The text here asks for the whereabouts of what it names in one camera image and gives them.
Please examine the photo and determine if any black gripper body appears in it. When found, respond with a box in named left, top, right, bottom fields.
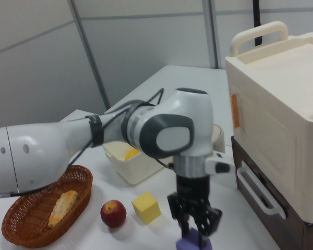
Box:
left=175, top=174, right=211, bottom=206

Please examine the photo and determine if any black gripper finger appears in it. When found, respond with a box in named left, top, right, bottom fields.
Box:
left=192, top=199, right=223, bottom=249
left=167, top=193, right=192, bottom=240

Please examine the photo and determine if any purple cube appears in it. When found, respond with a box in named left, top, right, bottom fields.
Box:
left=175, top=227, right=212, bottom=250

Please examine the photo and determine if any yellow cube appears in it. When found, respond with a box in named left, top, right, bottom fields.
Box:
left=131, top=192, right=162, bottom=225

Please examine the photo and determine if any yellow round plate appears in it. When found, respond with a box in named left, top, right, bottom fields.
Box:
left=124, top=147, right=142, bottom=160

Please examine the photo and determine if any white rectangular plastic bin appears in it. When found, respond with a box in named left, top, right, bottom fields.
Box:
left=101, top=141, right=173, bottom=186

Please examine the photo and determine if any red apple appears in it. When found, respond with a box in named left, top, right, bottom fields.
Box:
left=100, top=199, right=127, bottom=229

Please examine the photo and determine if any dark brown drawer unit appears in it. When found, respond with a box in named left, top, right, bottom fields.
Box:
left=231, top=136, right=313, bottom=250

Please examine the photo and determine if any yellow toy corn cob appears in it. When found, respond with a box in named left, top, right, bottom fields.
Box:
left=47, top=190, right=79, bottom=229

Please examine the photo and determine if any brown wicker oval basket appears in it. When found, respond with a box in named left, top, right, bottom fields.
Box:
left=1, top=165, right=94, bottom=249

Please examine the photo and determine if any white drawer handle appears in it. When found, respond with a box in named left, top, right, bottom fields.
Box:
left=236, top=167, right=287, bottom=220

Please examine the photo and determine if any orange cabinet door handle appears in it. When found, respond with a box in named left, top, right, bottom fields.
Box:
left=231, top=94, right=242, bottom=129

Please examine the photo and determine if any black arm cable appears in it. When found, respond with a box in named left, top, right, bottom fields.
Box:
left=0, top=87, right=177, bottom=200

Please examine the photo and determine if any black cable strap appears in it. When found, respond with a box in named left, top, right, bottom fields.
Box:
left=85, top=114, right=104, bottom=148

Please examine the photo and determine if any cream toy cabinet with handle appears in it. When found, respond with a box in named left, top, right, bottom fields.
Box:
left=225, top=21, right=313, bottom=224

